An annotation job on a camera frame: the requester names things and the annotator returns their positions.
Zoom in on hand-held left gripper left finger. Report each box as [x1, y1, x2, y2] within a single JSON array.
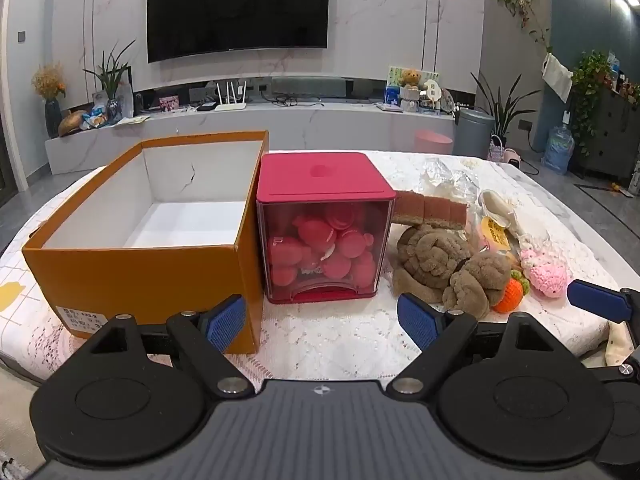
[[87, 294, 255, 395]]

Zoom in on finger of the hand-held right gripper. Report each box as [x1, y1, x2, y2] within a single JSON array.
[[602, 347, 640, 386], [567, 280, 640, 326]]

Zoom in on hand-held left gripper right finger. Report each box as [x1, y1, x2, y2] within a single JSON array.
[[387, 292, 556, 395]]

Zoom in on pink crochet toy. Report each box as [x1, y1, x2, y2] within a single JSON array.
[[520, 245, 571, 295]]

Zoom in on brown plush toy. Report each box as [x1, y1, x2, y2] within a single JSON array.
[[391, 223, 512, 321]]

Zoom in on orange crochet carrot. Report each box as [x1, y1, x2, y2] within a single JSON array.
[[492, 270, 531, 313]]

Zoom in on orange cardboard box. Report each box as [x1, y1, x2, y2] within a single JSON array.
[[21, 130, 271, 356]]

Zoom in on brown pink layered sponge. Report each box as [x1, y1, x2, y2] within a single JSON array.
[[391, 191, 468, 226]]

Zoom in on yellow packet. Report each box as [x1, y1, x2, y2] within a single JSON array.
[[480, 215, 513, 256]]

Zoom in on crinkled clear plastic bag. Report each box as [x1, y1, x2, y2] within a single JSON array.
[[420, 156, 483, 201]]

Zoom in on red clear-sided storage box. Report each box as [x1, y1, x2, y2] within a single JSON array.
[[256, 151, 397, 305]]

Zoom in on cream cloth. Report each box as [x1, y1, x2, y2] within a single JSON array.
[[605, 322, 636, 368]]

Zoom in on pile of pink round toys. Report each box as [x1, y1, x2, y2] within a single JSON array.
[[267, 210, 378, 286]]

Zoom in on blue water bottle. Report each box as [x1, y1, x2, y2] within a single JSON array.
[[541, 110, 576, 176]]

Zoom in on dark sideboard cabinet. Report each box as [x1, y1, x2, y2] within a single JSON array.
[[570, 87, 640, 181]]

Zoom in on pink trash bin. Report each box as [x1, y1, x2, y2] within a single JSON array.
[[414, 129, 455, 155]]

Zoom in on white marble tv cabinet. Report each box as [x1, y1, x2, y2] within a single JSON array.
[[44, 77, 458, 176]]

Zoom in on grey trash bin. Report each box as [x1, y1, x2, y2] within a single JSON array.
[[454, 107, 496, 160]]

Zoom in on long-leaf potted plant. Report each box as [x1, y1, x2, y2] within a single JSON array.
[[470, 72, 543, 148]]

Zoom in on white router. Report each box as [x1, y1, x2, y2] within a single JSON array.
[[214, 80, 249, 112]]

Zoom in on ivy potted plant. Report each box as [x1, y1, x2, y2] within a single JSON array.
[[570, 50, 613, 156]]

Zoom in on white hanging cloth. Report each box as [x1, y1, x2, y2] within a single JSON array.
[[541, 52, 575, 102]]

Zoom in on small brown teddy bear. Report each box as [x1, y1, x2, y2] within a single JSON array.
[[398, 68, 423, 111]]

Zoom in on brown round object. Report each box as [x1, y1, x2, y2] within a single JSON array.
[[57, 110, 88, 137]]

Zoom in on green plant in glass vase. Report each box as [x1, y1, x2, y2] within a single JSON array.
[[82, 40, 137, 123]]

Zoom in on dark blue vase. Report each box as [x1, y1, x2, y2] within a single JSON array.
[[44, 99, 63, 138]]

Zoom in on dried yellow flowers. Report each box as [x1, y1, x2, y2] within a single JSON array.
[[31, 64, 67, 101]]

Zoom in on hanging vine plant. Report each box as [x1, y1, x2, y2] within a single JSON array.
[[495, 0, 553, 56]]

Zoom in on black wall television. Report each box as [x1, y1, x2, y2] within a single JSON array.
[[146, 0, 332, 64]]

